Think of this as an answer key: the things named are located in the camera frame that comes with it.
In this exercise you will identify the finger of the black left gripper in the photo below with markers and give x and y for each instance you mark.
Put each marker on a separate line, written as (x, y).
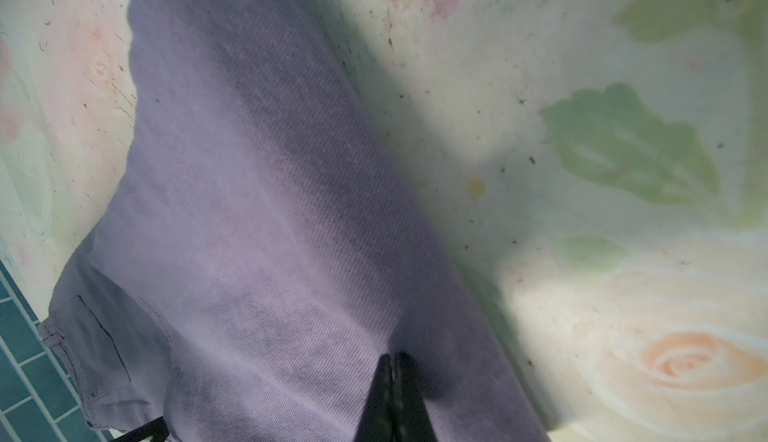
(153, 431)

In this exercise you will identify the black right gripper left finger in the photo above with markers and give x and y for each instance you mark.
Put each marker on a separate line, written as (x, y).
(376, 421)

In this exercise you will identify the purple trousers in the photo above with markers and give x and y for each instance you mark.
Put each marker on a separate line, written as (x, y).
(262, 251)

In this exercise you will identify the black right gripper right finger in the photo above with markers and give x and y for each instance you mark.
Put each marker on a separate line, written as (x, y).
(411, 422)

